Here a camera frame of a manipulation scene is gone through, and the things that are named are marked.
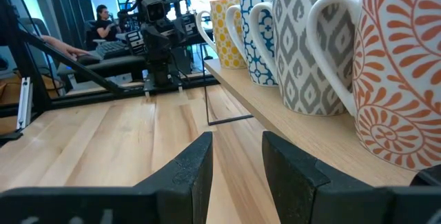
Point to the person's forearm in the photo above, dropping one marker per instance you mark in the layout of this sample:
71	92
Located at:
56	43

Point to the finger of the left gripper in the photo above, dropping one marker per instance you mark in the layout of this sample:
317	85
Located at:
157	74
165	74

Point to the orange leaf patterned white mug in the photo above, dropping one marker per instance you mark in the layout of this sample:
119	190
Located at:
396	79

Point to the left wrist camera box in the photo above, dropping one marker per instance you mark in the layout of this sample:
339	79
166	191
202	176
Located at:
153	9

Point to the grey diamond patterned white mug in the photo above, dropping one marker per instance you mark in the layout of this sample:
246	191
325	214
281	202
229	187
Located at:
299	62

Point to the person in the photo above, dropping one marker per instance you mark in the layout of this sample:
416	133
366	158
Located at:
105	27

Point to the wooden shelf with black legs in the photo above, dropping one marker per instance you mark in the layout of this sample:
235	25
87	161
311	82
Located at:
310	131

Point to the silver metal bracket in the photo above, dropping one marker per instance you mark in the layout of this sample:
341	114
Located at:
25	103

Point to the person's hand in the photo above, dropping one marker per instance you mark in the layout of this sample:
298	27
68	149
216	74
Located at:
77	53

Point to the yellow dotted white mug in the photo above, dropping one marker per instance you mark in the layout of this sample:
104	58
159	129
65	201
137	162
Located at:
227	45

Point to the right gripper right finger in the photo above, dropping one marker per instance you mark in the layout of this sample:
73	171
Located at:
310	200

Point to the grey partition panels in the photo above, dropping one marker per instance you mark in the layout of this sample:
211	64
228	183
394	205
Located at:
65	13

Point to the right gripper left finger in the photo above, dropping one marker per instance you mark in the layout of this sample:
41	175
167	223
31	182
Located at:
155	203

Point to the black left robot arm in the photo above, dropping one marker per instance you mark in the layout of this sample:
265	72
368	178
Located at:
172	82

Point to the black keyboard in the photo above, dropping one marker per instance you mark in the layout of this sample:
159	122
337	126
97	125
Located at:
112	50

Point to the blue lattice patterned white mug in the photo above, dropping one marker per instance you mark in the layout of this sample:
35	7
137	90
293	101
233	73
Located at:
263	62

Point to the black desk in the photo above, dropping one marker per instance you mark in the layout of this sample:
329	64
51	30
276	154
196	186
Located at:
110	67

